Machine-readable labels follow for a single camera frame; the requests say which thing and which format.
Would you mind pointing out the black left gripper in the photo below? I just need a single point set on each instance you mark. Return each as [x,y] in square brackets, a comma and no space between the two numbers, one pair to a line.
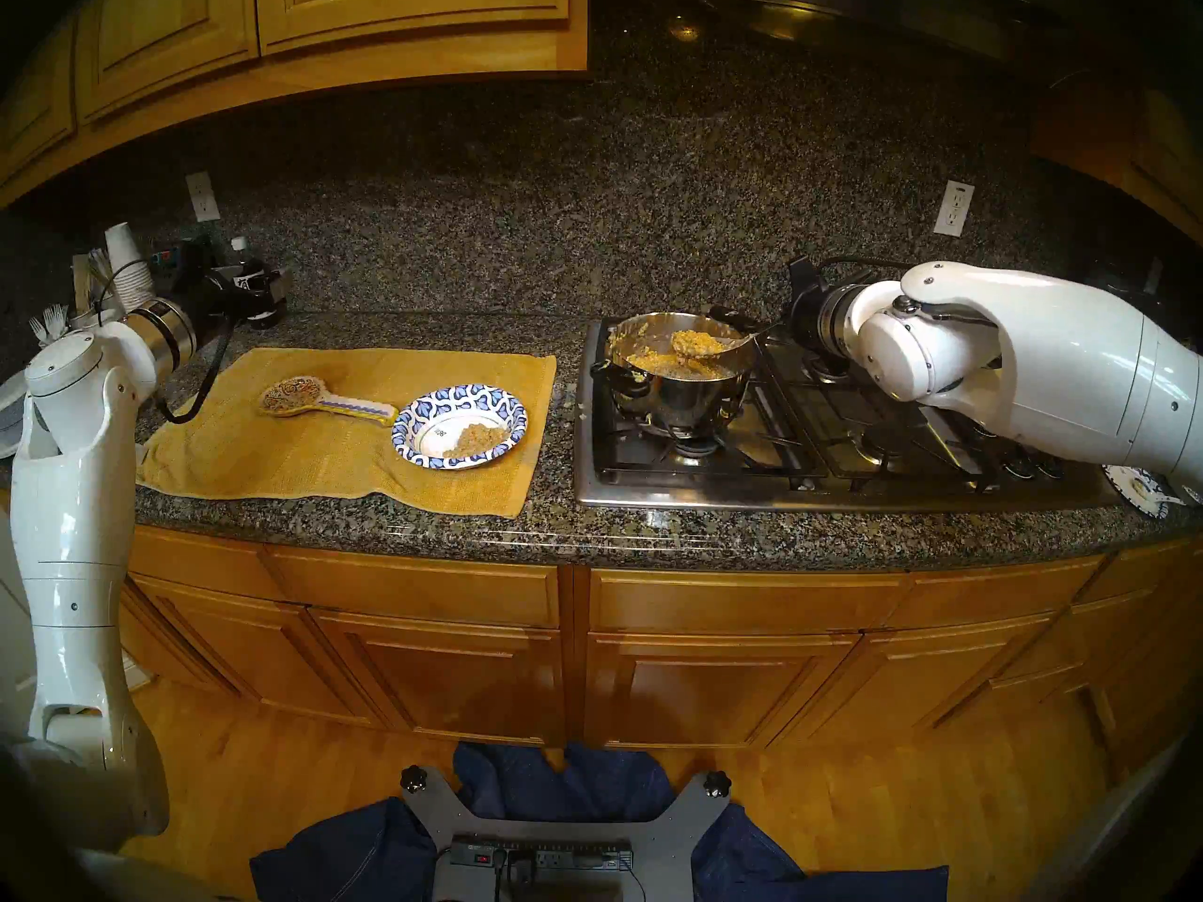
[224,297]

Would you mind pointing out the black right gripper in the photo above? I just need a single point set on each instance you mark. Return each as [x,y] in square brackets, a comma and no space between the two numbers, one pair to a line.
[822,313]

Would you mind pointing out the scooped oatmeal heap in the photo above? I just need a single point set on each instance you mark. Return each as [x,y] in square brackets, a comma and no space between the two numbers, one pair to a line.
[475,440]

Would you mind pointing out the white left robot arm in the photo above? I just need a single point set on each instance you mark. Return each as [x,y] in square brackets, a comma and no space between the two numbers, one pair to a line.
[75,534]

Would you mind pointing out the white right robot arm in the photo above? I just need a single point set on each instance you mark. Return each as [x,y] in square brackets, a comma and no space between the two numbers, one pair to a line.
[1081,374]

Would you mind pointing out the patterned ceramic spoon rest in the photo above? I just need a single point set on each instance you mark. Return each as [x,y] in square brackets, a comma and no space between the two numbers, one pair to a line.
[293,395]

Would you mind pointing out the cooked oatmeal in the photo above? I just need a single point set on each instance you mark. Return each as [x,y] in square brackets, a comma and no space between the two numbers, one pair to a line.
[658,363]

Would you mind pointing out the blue patterned paper bowl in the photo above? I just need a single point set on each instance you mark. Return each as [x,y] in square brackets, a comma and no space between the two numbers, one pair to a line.
[414,444]

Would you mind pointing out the grey ceramic bowl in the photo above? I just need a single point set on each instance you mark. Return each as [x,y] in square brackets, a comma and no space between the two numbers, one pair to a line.
[7,412]

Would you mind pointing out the white plastic spoon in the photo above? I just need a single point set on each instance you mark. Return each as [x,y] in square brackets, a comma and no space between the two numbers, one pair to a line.
[1165,502]

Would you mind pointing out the soy sauce bottle white cap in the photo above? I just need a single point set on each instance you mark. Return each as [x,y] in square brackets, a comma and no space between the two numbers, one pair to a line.
[239,244]

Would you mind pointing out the stainless steel pot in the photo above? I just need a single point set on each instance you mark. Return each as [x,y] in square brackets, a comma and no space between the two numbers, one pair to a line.
[677,402]

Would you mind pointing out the steel gas cooktop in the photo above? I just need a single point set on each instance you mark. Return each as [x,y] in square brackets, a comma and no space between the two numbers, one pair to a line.
[846,449]

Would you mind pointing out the stack of white paper cups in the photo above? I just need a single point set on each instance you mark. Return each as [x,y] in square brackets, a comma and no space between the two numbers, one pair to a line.
[127,261]

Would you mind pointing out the yellow cloth mat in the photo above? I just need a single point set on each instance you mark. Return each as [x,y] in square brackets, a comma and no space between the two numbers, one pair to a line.
[282,468]

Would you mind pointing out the thin wooden sticks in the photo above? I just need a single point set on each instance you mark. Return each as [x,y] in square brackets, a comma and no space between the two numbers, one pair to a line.
[101,269]

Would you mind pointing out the flat wooden utensil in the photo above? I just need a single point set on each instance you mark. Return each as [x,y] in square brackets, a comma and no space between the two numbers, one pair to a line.
[83,285]

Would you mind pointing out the black stove knob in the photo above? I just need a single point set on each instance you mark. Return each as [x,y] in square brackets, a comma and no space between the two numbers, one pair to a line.
[1022,466]

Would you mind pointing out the steel range hood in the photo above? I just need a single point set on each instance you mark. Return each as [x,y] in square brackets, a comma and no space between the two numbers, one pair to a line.
[846,7]

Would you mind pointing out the small blue patterned saucer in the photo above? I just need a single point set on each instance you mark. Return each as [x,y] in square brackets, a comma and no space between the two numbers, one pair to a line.
[1132,489]

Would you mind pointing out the wooden base cabinet row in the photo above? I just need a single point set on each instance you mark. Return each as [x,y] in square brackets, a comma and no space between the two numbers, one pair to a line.
[451,684]

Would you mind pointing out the black round base knob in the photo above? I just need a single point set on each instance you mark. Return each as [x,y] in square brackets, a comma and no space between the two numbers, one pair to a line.
[414,778]
[717,784]

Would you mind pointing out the dark blue cloth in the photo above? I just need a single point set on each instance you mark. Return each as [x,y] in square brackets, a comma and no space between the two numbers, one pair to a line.
[564,778]

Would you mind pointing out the grey power strip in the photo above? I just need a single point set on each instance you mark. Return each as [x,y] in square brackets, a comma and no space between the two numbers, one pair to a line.
[545,855]

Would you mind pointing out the white wall outlet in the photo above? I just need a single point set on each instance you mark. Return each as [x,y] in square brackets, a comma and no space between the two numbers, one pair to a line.
[954,209]
[203,197]

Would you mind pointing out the narrow wooden wall cabinet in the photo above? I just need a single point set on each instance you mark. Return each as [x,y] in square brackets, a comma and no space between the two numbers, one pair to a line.
[1147,158]

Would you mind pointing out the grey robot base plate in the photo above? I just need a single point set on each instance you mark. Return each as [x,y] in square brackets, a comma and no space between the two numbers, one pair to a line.
[677,844]

